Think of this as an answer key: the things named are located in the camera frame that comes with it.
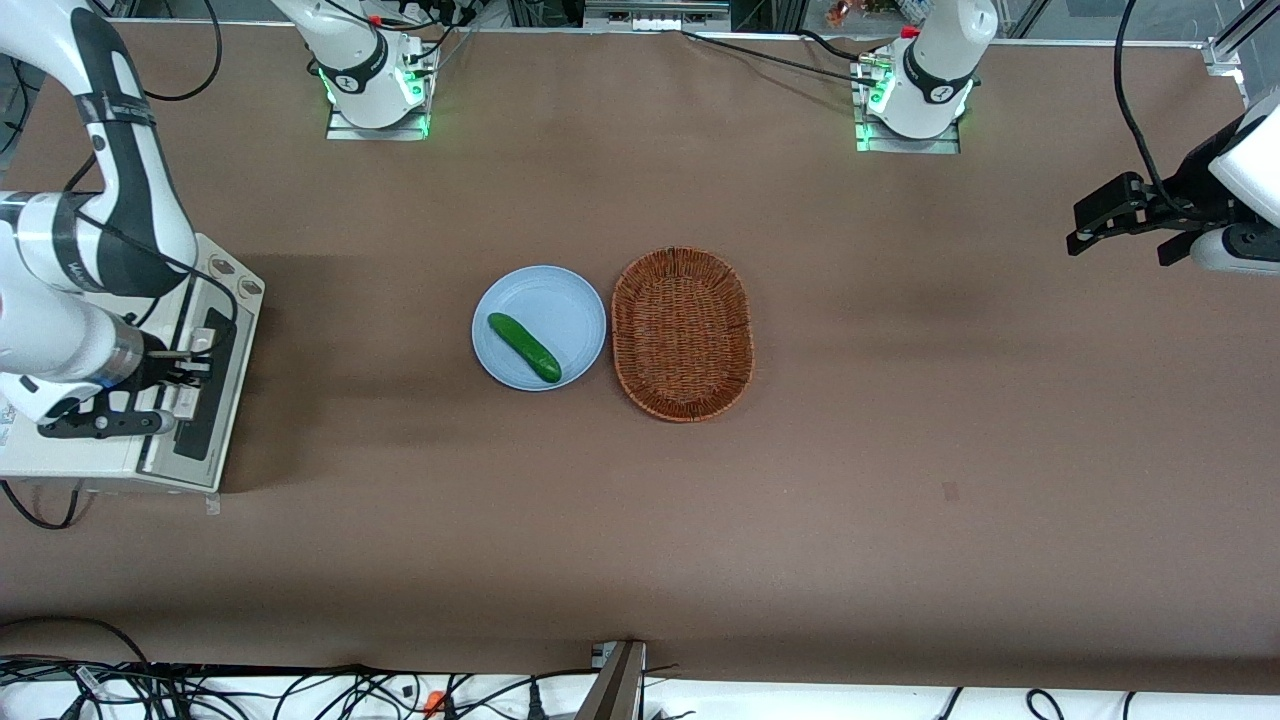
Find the round oven knob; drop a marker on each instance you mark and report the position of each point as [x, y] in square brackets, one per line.
[220, 267]
[249, 287]

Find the aluminium frame profile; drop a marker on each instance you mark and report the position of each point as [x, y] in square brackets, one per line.
[1225, 55]

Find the green cucumber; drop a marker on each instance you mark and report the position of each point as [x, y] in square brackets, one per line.
[525, 347]

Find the white toaster oven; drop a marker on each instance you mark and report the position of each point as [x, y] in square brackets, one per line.
[80, 458]

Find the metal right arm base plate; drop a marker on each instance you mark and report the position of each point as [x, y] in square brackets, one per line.
[345, 132]

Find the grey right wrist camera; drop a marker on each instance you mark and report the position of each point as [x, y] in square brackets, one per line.
[100, 425]

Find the silver power strip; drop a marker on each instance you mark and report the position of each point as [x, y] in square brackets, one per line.
[655, 20]

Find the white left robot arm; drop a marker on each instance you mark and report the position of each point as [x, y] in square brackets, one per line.
[940, 60]

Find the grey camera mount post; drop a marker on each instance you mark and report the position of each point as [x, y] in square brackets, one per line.
[615, 690]

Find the light blue round plate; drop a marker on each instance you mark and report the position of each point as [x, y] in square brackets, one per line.
[560, 310]

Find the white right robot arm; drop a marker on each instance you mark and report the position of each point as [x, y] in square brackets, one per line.
[130, 200]

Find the brown oval wicker basket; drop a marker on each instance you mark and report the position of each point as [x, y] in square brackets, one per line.
[680, 335]

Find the oven door with dark glass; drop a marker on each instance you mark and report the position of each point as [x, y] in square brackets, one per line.
[215, 430]

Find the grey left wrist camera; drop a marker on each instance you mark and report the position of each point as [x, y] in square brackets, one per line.
[1240, 250]

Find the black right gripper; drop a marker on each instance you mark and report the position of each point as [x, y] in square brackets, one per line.
[153, 363]

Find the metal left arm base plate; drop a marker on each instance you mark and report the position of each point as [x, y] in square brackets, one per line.
[900, 147]

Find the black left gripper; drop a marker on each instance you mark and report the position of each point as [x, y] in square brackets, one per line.
[1186, 188]

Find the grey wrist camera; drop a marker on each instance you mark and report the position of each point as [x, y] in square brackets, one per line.
[100, 425]
[1240, 250]

